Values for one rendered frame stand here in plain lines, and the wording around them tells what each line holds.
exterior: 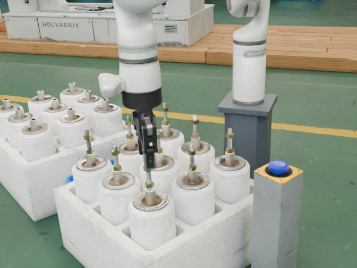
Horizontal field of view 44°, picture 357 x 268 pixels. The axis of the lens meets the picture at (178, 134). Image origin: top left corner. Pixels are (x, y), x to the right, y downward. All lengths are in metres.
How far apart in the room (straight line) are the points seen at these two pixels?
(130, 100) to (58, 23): 2.57
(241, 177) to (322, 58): 1.71
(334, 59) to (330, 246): 1.59
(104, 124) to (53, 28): 2.02
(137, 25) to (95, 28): 2.39
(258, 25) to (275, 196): 0.51
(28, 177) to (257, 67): 0.70
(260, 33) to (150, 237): 0.61
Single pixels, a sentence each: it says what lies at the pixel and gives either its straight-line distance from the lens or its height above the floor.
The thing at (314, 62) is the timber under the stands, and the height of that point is 0.05.
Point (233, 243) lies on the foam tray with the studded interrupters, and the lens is 1.06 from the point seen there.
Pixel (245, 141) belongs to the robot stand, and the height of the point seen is 0.20.
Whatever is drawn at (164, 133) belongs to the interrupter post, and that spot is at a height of 0.26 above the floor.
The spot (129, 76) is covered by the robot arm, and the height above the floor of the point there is 0.53.
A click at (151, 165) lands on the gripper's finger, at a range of 0.84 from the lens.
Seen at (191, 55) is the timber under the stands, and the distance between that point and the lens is 2.84.
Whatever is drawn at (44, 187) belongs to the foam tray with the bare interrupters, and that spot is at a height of 0.10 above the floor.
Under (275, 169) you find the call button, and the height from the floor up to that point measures 0.33.
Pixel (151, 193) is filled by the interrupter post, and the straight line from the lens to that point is 0.91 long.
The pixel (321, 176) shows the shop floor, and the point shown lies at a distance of 1.55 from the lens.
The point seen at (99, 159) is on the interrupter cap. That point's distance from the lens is 1.12.
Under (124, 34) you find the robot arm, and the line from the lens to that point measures 0.78.
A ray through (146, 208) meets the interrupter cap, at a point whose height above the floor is 0.25.
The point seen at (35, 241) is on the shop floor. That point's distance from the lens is 1.32.
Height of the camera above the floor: 0.75
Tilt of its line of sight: 24 degrees down
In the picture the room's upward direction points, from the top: 3 degrees counter-clockwise
